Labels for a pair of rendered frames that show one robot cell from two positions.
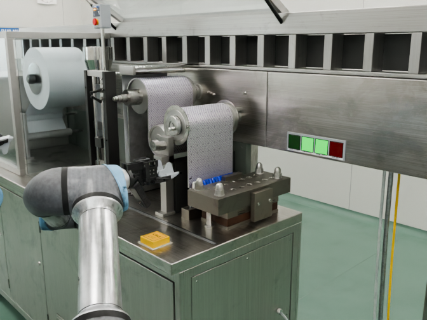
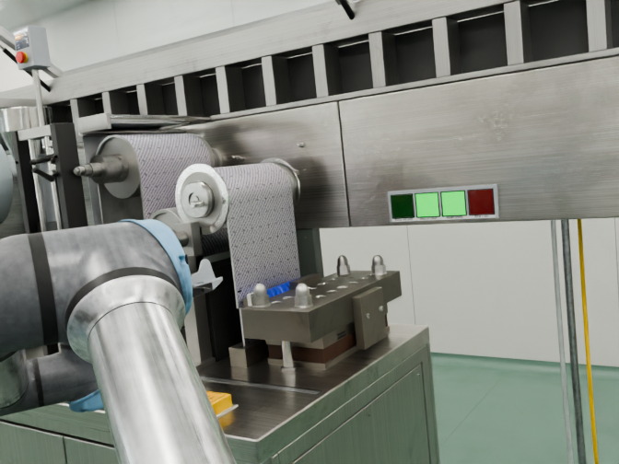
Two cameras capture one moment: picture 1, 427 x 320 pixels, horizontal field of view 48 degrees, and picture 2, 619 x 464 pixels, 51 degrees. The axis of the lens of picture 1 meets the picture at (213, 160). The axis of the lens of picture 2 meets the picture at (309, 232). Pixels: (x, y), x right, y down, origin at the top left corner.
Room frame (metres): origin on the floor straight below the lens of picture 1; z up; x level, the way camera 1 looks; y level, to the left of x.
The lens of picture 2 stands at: (0.38, 0.22, 1.30)
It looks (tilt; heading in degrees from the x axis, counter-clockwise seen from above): 6 degrees down; 347
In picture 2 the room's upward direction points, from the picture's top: 6 degrees counter-clockwise
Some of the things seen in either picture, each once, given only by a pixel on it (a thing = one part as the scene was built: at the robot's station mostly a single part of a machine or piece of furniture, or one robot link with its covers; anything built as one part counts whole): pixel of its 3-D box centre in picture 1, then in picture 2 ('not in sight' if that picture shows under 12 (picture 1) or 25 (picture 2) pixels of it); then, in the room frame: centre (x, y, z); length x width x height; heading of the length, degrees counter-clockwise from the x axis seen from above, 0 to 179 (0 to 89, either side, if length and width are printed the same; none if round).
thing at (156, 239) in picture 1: (154, 239); (203, 405); (1.47, 0.19, 0.91); 0.07 x 0.07 x 0.02; 44
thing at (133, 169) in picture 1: (139, 173); not in sight; (1.55, 0.25, 1.12); 0.12 x 0.08 x 0.09; 134
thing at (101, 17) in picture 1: (100, 16); (29, 48); (2.16, 0.49, 1.66); 0.07 x 0.07 x 0.10; 43
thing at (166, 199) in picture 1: (163, 176); (188, 295); (1.74, 0.19, 1.05); 0.06 x 0.05 x 0.31; 134
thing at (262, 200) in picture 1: (262, 204); (370, 317); (1.67, -0.18, 0.97); 0.10 x 0.03 x 0.11; 134
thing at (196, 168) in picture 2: (176, 125); (202, 199); (1.74, 0.14, 1.25); 0.15 x 0.01 x 0.15; 44
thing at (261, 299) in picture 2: (199, 183); (260, 295); (1.64, 0.05, 1.05); 0.04 x 0.04 x 0.04
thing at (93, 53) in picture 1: (98, 53); (26, 121); (2.34, 0.56, 1.50); 0.14 x 0.14 x 0.06
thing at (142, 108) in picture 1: (162, 94); (159, 165); (2.01, 0.21, 1.34); 0.25 x 0.14 x 0.14; 134
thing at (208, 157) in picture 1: (211, 158); (266, 254); (1.78, 0.01, 1.11); 0.23 x 0.01 x 0.18; 134
